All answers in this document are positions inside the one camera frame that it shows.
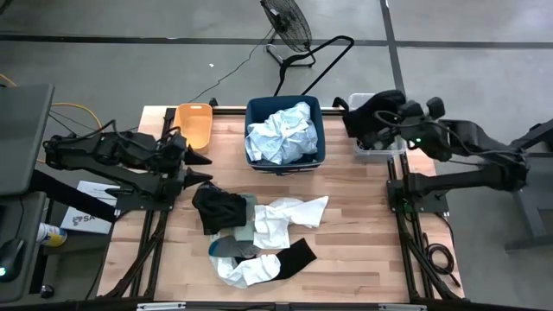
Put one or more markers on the black aluminium frame rails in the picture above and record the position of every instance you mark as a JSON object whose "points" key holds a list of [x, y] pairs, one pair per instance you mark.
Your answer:
{"points": [[151, 259], [408, 255]]}

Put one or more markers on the dark grey monitor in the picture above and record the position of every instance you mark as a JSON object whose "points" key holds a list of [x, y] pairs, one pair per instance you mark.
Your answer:
{"points": [[21, 138]]}

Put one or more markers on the white cloth shirt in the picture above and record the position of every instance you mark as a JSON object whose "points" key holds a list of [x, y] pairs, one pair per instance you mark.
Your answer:
{"points": [[276, 224]]}

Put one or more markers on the black metal stand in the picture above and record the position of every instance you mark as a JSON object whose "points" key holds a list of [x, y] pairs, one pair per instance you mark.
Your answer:
{"points": [[529, 216]]}

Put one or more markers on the silver metal bracket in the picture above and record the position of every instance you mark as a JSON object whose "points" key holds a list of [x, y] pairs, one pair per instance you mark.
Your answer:
{"points": [[160, 306], [402, 307]]}

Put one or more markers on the black floor fan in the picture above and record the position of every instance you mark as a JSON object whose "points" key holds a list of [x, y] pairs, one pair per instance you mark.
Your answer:
{"points": [[287, 21]]}

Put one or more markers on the black diagonal strut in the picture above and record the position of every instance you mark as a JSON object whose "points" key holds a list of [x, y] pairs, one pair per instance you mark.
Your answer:
{"points": [[65, 193]]}

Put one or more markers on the white and yellow can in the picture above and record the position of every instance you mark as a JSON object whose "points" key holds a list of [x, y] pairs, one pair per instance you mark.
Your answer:
{"points": [[52, 235]]}

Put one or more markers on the orange plastic bin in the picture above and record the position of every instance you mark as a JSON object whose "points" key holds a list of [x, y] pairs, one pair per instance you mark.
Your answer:
{"points": [[194, 125]]}

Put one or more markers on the navy fabric basket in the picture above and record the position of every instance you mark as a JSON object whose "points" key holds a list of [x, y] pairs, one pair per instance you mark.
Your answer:
{"points": [[259, 108]]}

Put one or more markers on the light blue shirt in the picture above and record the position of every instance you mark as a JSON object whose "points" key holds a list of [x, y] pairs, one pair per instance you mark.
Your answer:
{"points": [[281, 138]]}

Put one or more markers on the black computer mouse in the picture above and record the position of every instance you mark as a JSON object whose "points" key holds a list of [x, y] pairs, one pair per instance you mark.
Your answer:
{"points": [[10, 259]]}

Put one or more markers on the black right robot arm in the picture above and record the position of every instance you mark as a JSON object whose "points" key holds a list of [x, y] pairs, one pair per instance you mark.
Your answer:
{"points": [[475, 181]]}

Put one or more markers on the black sock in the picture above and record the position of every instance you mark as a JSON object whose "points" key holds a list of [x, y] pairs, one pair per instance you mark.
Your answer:
{"points": [[298, 257]]}

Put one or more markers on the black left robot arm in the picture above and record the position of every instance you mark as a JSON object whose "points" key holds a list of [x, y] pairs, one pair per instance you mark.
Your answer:
{"points": [[108, 151]]}

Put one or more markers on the sage green sock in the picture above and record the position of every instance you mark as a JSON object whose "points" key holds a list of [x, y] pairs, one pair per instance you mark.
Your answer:
{"points": [[246, 233]]}

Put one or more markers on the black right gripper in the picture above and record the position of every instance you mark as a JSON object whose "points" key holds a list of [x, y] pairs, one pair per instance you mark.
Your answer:
{"points": [[404, 123]]}

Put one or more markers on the black garment with grey stripes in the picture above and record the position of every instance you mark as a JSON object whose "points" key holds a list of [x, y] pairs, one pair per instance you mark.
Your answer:
{"points": [[218, 209]]}

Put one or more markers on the small black knob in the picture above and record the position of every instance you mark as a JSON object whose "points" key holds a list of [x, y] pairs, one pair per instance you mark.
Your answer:
{"points": [[46, 291]]}

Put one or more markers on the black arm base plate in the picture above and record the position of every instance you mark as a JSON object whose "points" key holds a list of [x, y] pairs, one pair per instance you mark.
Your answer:
{"points": [[129, 203], [432, 206]]}

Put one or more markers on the clear plastic bin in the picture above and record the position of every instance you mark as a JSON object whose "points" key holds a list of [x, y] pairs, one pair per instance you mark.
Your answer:
{"points": [[376, 156]]}

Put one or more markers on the grey desk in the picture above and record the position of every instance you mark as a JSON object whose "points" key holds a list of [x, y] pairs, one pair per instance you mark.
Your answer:
{"points": [[26, 216]]}

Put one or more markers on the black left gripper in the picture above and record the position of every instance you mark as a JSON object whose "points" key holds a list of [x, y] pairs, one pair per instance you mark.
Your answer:
{"points": [[175, 164]]}

